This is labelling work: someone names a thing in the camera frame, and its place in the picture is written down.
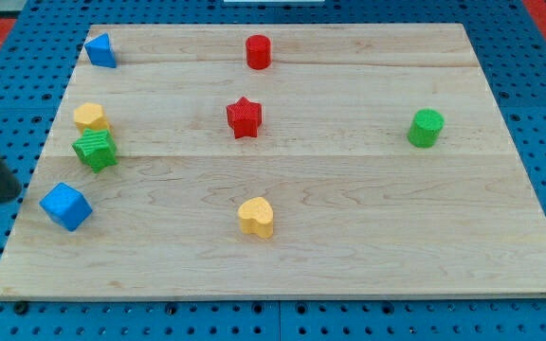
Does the yellow hexagon block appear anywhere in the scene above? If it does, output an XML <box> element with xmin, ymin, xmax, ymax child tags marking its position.
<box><xmin>73</xmin><ymin>102</ymin><xmax>111</xmax><ymax>133</ymax></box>

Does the red cylinder block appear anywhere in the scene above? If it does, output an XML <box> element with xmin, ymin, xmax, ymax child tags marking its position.
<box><xmin>245</xmin><ymin>34</ymin><xmax>272</xmax><ymax>70</ymax></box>

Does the wooden board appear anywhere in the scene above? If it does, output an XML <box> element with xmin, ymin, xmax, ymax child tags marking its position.
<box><xmin>0</xmin><ymin>24</ymin><xmax>546</xmax><ymax>301</ymax></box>

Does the yellow heart block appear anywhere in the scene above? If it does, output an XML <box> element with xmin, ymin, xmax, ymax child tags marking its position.
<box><xmin>237</xmin><ymin>197</ymin><xmax>274</xmax><ymax>239</ymax></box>

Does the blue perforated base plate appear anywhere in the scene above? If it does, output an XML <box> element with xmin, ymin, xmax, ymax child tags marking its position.
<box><xmin>0</xmin><ymin>1</ymin><xmax>546</xmax><ymax>340</ymax></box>

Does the blue cube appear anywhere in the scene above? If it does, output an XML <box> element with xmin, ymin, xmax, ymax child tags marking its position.
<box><xmin>39</xmin><ymin>183</ymin><xmax>93</xmax><ymax>232</ymax></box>

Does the green cylinder block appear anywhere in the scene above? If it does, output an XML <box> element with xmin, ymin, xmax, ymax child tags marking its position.
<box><xmin>407</xmin><ymin>108</ymin><xmax>445</xmax><ymax>148</ymax></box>

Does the red star block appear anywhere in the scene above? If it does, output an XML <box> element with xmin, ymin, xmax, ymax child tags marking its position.
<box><xmin>226</xmin><ymin>97</ymin><xmax>263</xmax><ymax>139</ymax></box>

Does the green star block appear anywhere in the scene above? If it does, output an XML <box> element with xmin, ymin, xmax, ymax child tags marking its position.
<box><xmin>72</xmin><ymin>128</ymin><xmax>118</xmax><ymax>173</ymax></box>

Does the blue triangle block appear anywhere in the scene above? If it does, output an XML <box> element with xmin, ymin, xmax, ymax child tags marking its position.
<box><xmin>84</xmin><ymin>33</ymin><xmax>117</xmax><ymax>68</ymax></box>

